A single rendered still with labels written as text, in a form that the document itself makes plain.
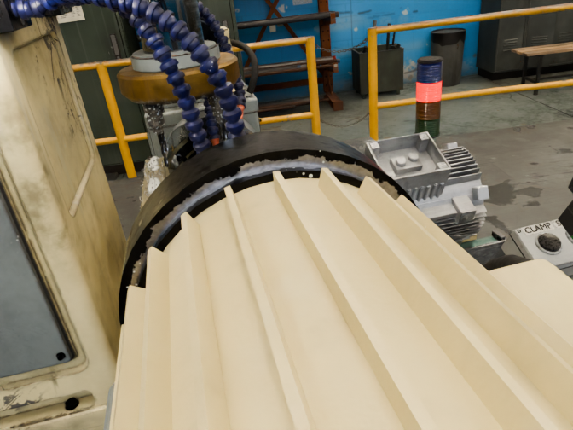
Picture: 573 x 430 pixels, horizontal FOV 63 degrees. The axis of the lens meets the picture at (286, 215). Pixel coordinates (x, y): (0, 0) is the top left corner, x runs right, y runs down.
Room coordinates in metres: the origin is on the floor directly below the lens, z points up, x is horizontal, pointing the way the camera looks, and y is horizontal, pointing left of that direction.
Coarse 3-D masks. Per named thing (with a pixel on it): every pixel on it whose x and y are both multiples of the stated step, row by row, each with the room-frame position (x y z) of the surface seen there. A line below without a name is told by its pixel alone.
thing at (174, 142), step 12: (204, 120) 1.02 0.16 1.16; (180, 132) 1.01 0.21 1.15; (228, 132) 0.95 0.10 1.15; (252, 132) 1.01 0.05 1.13; (168, 144) 1.03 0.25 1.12; (180, 144) 0.94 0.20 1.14; (192, 144) 0.94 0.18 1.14; (168, 156) 0.95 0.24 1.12; (180, 156) 0.93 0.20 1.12; (192, 156) 0.93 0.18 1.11; (168, 168) 0.93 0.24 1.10
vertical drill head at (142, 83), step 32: (160, 0) 0.69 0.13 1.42; (192, 0) 0.71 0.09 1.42; (160, 32) 0.69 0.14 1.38; (160, 64) 0.67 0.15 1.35; (192, 64) 0.67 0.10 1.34; (224, 64) 0.68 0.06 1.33; (128, 96) 0.67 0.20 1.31; (160, 96) 0.64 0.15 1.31; (160, 128) 0.68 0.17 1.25; (224, 128) 0.70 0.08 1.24
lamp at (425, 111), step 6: (420, 102) 1.11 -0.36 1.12; (426, 102) 1.11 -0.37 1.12; (432, 102) 1.10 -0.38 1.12; (438, 102) 1.11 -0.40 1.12; (420, 108) 1.11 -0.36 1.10; (426, 108) 1.10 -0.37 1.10; (432, 108) 1.10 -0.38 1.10; (438, 108) 1.11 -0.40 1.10; (420, 114) 1.11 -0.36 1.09; (426, 114) 1.10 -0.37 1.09; (432, 114) 1.10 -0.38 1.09; (438, 114) 1.11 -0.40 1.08
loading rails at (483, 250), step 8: (496, 232) 0.79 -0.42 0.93; (464, 240) 0.86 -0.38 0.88; (472, 240) 0.79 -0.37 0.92; (480, 240) 0.79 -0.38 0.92; (488, 240) 0.78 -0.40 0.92; (496, 240) 0.78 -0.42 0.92; (504, 240) 0.75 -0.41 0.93; (464, 248) 0.74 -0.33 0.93; (472, 248) 0.74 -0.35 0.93; (480, 248) 0.74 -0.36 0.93; (488, 248) 0.74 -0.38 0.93; (496, 248) 0.75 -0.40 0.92; (472, 256) 0.74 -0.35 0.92; (480, 256) 0.74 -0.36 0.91; (488, 256) 0.75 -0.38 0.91; (496, 256) 0.75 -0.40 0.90
